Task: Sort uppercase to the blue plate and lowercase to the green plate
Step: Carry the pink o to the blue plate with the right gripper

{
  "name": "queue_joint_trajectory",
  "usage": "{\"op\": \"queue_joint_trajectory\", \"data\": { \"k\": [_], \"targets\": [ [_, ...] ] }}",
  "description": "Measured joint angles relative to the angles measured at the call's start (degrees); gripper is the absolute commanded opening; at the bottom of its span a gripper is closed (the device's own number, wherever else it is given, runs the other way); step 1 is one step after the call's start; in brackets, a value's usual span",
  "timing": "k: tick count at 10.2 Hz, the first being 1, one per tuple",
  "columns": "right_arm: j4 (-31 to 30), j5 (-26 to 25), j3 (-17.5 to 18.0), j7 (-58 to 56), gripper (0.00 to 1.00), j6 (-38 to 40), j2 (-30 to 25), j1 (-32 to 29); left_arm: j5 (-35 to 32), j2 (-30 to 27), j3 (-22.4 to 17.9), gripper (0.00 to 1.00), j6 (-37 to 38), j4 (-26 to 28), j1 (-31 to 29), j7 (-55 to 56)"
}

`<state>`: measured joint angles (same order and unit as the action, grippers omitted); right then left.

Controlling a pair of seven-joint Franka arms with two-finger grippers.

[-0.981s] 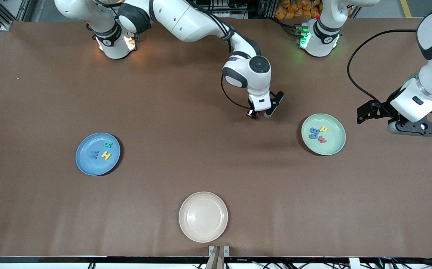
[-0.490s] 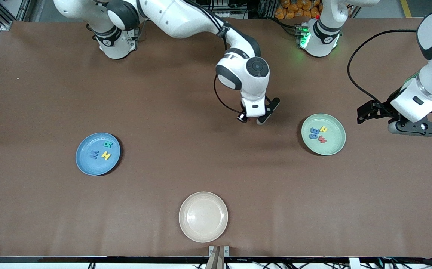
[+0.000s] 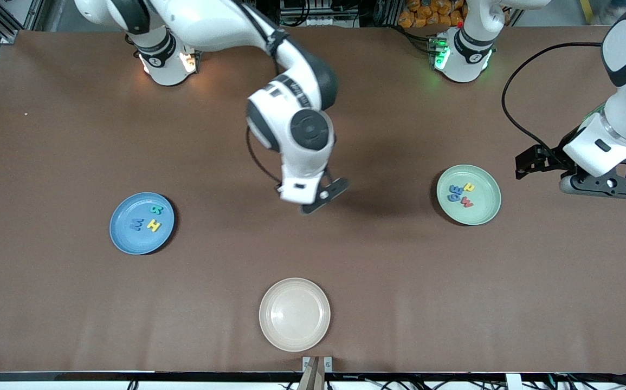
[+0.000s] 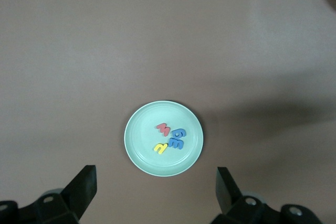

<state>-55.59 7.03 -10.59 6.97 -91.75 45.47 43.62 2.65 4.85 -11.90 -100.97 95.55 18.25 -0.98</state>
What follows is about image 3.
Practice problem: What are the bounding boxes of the green plate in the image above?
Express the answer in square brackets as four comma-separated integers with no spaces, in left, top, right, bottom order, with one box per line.
[436,164,502,226]

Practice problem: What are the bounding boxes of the beige plate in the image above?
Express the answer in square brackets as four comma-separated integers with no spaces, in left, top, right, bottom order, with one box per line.
[259,277,331,353]

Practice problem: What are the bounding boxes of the blue plate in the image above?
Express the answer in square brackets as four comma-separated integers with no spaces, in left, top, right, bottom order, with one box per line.
[109,192,176,256]

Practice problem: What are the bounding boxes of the orange bags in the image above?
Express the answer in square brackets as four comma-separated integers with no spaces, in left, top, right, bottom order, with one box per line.
[398,0,468,29]

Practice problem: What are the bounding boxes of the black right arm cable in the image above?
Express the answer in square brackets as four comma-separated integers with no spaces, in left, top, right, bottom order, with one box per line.
[246,0,292,185]

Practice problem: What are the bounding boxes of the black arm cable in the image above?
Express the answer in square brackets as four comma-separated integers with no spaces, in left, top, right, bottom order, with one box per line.
[246,0,292,185]
[501,42,606,158]

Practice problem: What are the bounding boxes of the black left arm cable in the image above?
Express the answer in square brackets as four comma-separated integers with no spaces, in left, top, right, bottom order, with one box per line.
[501,42,606,158]

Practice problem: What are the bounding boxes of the metal table edge bracket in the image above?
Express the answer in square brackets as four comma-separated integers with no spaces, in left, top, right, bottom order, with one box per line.
[302,356,333,372]

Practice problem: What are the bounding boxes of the aluminium frame profile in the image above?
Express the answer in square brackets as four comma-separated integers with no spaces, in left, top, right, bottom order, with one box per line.
[0,0,48,45]

